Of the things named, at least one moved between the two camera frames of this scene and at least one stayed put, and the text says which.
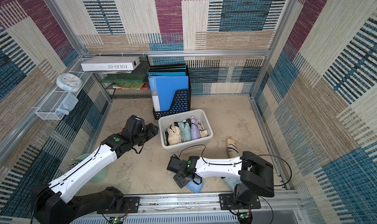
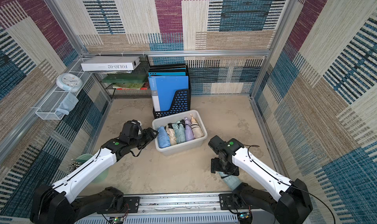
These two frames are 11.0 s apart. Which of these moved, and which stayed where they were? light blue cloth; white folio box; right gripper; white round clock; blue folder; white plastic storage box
Moved: right gripper; white plastic storage box
Stayed: blue folder; white folio box; light blue cloth; white round clock
